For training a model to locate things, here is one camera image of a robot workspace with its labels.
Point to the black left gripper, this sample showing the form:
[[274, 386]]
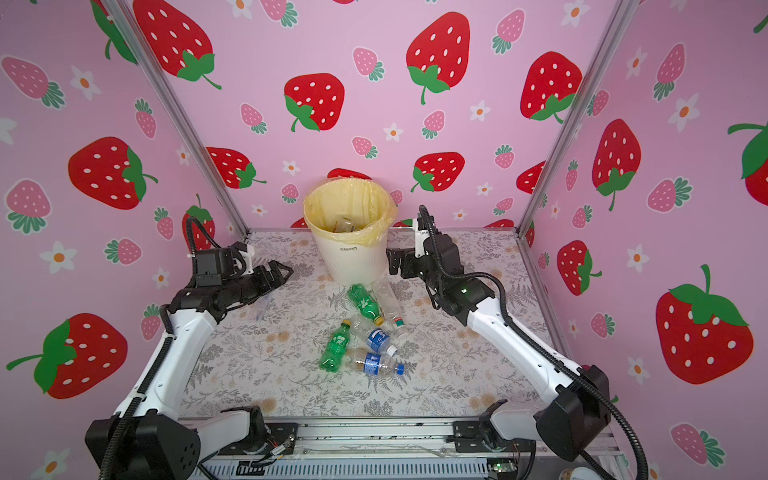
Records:
[[268, 287]]

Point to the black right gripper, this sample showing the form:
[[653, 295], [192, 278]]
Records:
[[395, 258]]

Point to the green bottle yellow cap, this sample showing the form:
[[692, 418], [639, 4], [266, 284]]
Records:
[[336, 348]]

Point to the clear bottle blue cap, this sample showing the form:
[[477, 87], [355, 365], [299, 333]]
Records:
[[373, 364]]

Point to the square bottle blue artesian label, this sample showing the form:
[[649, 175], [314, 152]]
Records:
[[344, 225]]

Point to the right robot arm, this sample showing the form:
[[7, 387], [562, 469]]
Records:
[[578, 407]]

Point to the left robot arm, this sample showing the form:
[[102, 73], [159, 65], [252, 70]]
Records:
[[145, 438]]

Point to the white plastic waste bin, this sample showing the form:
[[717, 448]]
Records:
[[353, 258]]

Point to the green bottle near bin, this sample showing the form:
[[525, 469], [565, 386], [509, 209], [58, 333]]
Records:
[[365, 303]]

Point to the yellow bin liner bag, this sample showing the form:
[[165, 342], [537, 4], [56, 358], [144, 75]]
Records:
[[365, 202]]

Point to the clear plastic pen box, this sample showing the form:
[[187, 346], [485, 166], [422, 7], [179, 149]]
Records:
[[261, 307]]

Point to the clear bottle blue label middle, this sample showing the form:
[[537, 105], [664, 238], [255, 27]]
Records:
[[373, 336]]

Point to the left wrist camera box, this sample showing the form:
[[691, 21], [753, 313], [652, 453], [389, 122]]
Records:
[[216, 266]]

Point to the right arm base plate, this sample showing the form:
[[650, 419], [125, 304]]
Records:
[[475, 436]]

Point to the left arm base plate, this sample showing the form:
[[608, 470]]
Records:
[[275, 439]]

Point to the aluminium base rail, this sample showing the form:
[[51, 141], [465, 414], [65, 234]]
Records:
[[386, 448]]

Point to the left aluminium corner post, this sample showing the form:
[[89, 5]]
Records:
[[126, 24]]

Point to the aluminium corner post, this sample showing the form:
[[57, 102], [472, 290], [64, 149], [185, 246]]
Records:
[[612, 37], [126, 24]]

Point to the right aluminium corner post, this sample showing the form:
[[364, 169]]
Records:
[[612, 37]]

